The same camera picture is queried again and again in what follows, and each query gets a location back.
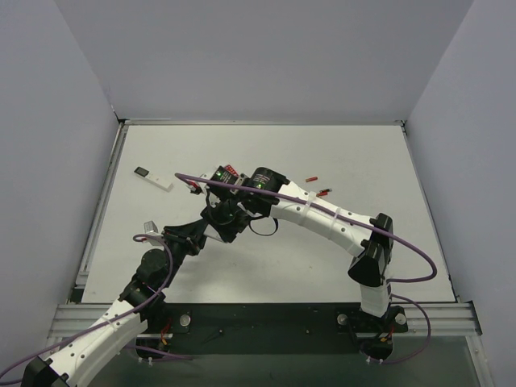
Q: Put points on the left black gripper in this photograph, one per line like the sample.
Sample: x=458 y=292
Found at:
x=182 y=236

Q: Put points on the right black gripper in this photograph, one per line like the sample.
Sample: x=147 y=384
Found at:
x=208 y=189

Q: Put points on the white grey-faced remote control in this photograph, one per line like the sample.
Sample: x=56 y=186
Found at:
x=211 y=233

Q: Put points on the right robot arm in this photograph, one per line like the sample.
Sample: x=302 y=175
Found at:
x=268 y=194

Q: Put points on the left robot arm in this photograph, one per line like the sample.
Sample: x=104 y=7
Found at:
x=85 y=354

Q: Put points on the red remote control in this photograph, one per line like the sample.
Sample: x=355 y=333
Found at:
x=231 y=170

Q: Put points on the slim white remote control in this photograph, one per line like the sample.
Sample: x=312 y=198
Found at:
x=162 y=182

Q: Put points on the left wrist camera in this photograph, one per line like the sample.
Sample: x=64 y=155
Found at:
x=151 y=230

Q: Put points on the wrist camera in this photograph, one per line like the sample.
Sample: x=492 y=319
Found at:
x=151 y=230
x=199 y=187

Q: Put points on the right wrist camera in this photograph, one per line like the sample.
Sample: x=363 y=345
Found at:
x=199 y=187

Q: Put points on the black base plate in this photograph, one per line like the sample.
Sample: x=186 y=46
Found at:
x=198 y=329

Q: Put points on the aluminium front rail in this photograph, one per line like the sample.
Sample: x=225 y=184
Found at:
x=447 y=318

